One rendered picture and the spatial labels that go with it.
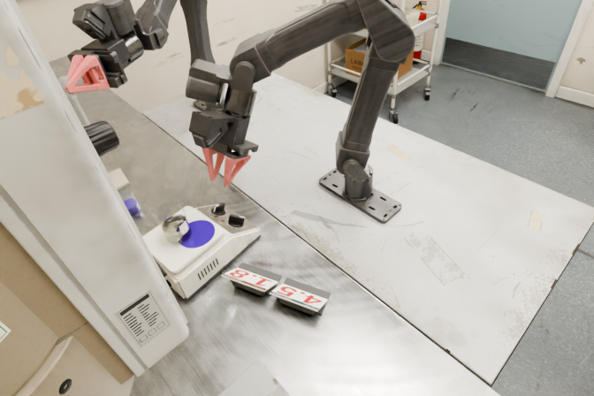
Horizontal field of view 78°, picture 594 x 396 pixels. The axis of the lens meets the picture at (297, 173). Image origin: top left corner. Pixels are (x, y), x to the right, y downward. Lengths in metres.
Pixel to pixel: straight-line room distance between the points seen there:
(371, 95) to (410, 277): 0.34
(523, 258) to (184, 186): 0.77
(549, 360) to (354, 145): 1.30
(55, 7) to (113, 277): 1.92
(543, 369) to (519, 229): 0.98
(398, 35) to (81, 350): 0.57
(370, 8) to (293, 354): 0.55
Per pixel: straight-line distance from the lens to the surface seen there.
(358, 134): 0.74
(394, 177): 0.93
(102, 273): 0.18
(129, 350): 0.22
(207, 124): 0.65
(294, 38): 0.65
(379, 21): 0.62
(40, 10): 2.06
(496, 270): 0.80
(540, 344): 1.84
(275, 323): 0.69
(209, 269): 0.73
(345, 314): 0.69
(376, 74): 0.68
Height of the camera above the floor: 1.51
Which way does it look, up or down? 40 degrees down
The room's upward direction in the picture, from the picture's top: 6 degrees counter-clockwise
